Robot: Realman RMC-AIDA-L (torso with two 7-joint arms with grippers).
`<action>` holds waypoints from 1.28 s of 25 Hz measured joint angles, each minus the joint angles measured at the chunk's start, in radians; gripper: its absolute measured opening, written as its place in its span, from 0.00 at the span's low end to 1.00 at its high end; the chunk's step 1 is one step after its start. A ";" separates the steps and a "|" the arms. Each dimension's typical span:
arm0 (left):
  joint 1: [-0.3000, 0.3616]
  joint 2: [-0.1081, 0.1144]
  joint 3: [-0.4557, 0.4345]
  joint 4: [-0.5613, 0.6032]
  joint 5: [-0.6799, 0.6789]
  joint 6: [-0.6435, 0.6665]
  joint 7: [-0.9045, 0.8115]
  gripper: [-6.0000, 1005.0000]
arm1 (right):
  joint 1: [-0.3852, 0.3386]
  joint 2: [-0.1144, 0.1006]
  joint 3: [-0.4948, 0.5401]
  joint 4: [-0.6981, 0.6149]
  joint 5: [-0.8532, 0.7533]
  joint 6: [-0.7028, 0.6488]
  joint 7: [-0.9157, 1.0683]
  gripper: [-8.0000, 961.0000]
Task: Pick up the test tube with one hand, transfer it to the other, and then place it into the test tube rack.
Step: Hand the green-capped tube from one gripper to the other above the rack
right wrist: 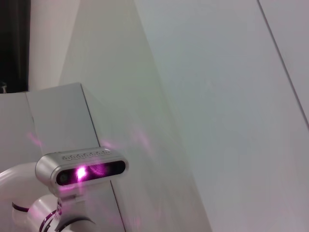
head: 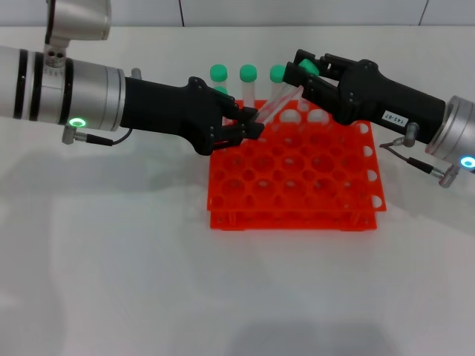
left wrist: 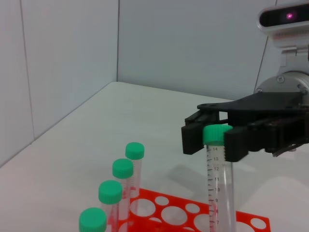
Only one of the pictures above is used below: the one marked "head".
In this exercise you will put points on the orange plastic test tube rack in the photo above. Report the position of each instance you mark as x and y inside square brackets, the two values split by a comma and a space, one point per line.
[276, 162]

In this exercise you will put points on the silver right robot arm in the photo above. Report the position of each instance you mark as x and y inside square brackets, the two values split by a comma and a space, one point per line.
[458, 130]

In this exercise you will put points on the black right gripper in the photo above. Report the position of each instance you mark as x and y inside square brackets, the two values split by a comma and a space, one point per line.
[378, 100]

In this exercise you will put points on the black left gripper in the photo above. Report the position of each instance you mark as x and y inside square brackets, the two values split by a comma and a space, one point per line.
[167, 111]

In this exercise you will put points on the green-capped clear test tube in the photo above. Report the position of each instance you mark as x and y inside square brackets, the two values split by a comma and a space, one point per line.
[277, 73]
[276, 104]
[222, 89]
[219, 72]
[248, 73]

